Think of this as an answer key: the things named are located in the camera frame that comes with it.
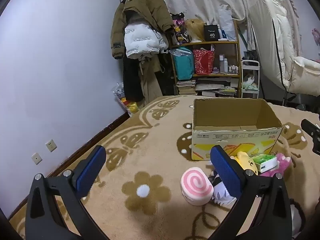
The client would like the stack of books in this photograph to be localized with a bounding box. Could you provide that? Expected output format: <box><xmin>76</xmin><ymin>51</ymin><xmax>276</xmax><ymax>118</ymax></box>
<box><xmin>176</xmin><ymin>79</ymin><xmax>197</xmax><ymax>95</ymax></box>

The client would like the white trolley cart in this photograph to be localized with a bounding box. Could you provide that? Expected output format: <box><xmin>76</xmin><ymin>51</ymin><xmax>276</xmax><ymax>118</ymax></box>
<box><xmin>240</xmin><ymin>60</ymin><xmax>260</xmax><ymax>98</ymax></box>

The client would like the blonde wig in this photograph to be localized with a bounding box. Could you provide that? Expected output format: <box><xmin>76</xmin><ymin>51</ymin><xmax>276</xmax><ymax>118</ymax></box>
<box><xmin>184</xmin><ymin>18</ymin><xmax>204</xmax><ymax>42</ymax></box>

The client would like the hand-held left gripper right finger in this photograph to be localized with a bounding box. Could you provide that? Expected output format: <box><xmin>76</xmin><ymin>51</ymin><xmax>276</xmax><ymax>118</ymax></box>
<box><xmin>207</xmin><ymin>145</ymin><xmax>293</xmax><ymax>240</ymax></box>

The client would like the pink swirl roll plush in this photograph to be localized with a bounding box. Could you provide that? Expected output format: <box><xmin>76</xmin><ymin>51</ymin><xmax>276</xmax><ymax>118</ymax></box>
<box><xmin>180</xmin><ymin>167</ymin><xmax>214</xmax><ymax>206</ymax></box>

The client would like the beige hanging garment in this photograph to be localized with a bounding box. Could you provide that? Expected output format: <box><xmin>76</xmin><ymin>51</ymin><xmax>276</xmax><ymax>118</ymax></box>
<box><xmin>139</xmin><ymin>56</ymin><xmax>163</xmax><ymax>107</ymax></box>

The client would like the pile of papers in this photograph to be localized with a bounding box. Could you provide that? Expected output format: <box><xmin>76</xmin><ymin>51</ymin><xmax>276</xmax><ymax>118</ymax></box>
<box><xmin>195</xmin><ymin>77</ymin><xmax>238</xmax><ymax>98</ymax></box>

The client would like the yellow dog plush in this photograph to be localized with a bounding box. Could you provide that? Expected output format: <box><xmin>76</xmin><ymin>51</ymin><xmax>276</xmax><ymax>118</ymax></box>
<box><xmin>230</xmin><ymin>151</ymin><xmax>259</xmax><ymax>176</ymax></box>

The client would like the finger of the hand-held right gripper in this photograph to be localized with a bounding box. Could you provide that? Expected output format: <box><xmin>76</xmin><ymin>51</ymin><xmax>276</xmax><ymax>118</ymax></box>
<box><xmin>301</xmin><ymin>119</ymin><xmax>320</xmax><ymax>155</ymax></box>

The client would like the row of cosmetic bottles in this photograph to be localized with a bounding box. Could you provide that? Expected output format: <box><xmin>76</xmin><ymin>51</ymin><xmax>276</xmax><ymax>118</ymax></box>
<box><xmin>219</xmin><ymin>54</ymin><xmax>240</xmax><ymax>75</ymax></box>

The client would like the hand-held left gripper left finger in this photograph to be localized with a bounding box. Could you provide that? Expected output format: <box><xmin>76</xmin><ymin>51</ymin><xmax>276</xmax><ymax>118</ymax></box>
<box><xmin>25</xmin><ymin>145</ymin><xmax>110</xmax><ymax>240</ymax></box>

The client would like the black hanging garment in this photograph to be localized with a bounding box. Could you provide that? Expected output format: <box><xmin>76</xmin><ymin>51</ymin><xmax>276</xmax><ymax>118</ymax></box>
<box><xmin>122</xmin><ymin>55</ymin><xmax>144</xmax><ymax>103</ymax></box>

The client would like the teal bag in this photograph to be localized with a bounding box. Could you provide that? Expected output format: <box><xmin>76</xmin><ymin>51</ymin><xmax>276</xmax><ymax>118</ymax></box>
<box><xmin>172</xmin><ymin>52</ymin><xmax>195</xmax><ymax>80</ymax></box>

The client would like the white brown plush toy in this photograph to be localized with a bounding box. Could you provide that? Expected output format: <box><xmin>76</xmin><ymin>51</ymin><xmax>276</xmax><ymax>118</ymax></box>
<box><xmin>243</xmin><ymin>74</ymin><xmax>259</xmax><ymax>91</ymax></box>

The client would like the white black fluffy plush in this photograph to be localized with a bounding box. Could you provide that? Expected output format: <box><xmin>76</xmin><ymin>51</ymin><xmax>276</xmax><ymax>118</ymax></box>
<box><xmin>207</xmin><ymin>165</ymin><xmax>237</xmax><ymax>207</ymax></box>

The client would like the white plastic bag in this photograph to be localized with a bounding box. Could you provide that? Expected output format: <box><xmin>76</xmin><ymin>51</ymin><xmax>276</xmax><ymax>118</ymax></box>
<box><xmin>218</xmin><ymin>9</ymin><xmax>237</xmax><ymax>42</ymax></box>

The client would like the pink fluffy plush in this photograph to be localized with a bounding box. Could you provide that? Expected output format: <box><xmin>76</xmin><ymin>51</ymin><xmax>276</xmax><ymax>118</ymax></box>
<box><xmin>260</xmin><ymin>153</ymin><xmax>292</xmax><ymax>178</ymax></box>

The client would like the black box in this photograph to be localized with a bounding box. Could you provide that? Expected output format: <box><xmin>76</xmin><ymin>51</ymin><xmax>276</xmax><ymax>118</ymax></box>
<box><xmin>203</xmin><ymin>24</ymin><xmax>222</xmax><ymax>42</ymax></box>

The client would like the cardboard box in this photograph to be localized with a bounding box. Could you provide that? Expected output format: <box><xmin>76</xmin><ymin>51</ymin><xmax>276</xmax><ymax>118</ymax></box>
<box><xmin>191</xmin><ymin>98</ymin><xmax>284</xmax><ymax>162</ymax></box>

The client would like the wooden shelf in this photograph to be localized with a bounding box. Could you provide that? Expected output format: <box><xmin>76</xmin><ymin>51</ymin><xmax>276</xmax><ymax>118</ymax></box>
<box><xmin>170</xmin><ymin>19</ymin><xmax>242</xmax><ymax>98</ymax></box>

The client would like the green tissue packet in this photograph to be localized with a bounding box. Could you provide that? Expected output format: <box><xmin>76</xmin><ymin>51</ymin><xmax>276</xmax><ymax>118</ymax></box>
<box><xmin>251</xmin><ymin>154</ymin><xmax>278</xmax><ymax>173</ymax></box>

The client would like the red patterned bag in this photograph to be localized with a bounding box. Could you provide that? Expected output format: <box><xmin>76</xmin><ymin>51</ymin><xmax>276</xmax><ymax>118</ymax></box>
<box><xmin>192</xmin><ymin>49</ymin><xmax>215</xmax><ymax>75</ymax></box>

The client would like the brown puffer jacket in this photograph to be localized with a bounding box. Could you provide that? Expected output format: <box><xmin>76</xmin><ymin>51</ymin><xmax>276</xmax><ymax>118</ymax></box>
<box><xmin>111</xmin><ymin>0</ymin><xmax>174</xmax><ymax>60</ymax></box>

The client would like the plastic bag of toys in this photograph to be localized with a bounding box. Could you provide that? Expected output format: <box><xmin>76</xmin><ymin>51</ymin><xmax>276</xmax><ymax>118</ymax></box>
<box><xmin>111</xmin><ymin>82</ymin><xmax>139</xmax><ymax>117</ymax></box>

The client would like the black pink printed bag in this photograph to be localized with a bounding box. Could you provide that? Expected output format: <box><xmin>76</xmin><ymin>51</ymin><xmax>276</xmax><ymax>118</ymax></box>
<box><xmin>171</xmin><ymin>12</ymin><xmax>188</xmax><ymax>46</ymax></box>

